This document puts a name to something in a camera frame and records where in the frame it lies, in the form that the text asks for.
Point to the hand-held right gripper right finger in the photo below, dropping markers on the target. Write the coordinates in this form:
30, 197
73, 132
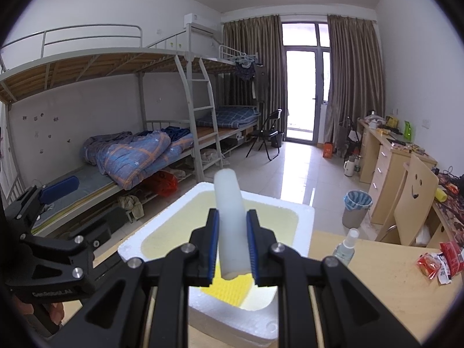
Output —
251, 246

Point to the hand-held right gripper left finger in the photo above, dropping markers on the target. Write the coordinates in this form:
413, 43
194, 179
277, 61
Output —
214, 246

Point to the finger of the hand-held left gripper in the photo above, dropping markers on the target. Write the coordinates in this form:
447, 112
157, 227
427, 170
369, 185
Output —
60, 187
65, 250

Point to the white foam cylinder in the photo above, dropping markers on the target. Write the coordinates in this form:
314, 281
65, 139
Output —
228, 206

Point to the white foam box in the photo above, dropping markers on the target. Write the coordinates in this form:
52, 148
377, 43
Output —
232, 319

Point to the person's left hand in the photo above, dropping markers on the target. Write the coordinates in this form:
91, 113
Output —
49, 313

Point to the yellow sponge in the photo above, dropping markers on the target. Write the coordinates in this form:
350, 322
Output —
232, 292

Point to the beige crumpled cloth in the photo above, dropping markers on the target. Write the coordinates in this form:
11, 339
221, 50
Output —
131, 206

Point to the red plastic bag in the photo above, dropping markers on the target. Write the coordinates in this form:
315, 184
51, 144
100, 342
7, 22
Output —
163, 185

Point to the blue plaid quilt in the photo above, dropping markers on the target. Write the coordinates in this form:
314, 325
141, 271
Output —
134, 156

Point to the clear spray bottle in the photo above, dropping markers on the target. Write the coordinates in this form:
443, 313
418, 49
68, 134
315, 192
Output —
344, 253

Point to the grey trash bin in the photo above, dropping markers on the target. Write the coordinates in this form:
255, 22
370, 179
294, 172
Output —
355, 212

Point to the small black bin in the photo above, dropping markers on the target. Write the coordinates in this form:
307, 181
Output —
277, 139

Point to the black folding chair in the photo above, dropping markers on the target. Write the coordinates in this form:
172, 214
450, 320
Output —
266, 132

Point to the orange bag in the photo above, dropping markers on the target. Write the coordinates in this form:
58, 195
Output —
327, 150

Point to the white kettle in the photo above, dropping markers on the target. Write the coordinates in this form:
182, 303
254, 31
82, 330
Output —
349, 167

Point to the grey metal bunk bed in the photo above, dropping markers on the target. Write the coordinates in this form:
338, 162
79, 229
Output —
221, 63
90, 61

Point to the blue plaid bedding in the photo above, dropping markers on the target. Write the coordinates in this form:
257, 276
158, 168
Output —
232, 115

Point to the grey metal bed ladder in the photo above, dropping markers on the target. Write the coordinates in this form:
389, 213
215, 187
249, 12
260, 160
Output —
201, 108

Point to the wooden desk with drawers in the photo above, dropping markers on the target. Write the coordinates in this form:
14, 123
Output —
384, 174

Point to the hanging black garment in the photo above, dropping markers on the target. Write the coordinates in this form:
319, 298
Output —
259, 83

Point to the glass balcony door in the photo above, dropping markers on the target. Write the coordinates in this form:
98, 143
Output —
301, 90

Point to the wooden chair with smiley face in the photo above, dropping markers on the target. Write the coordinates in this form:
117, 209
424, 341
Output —
417, 203

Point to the hanging dark blue garment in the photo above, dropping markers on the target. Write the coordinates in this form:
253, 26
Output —
244, 71

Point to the red snack packet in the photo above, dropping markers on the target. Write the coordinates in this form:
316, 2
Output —
429, 264
452, 257

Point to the green bottle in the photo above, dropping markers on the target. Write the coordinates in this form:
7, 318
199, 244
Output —
408, 130

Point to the brown curtain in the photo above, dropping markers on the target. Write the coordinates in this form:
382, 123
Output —
355, 79
250, 40

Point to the desk with patterned cloth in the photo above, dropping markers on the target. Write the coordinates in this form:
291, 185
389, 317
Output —
451, 217

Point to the white air conditioner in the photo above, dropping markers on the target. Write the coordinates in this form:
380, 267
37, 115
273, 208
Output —
201, 25

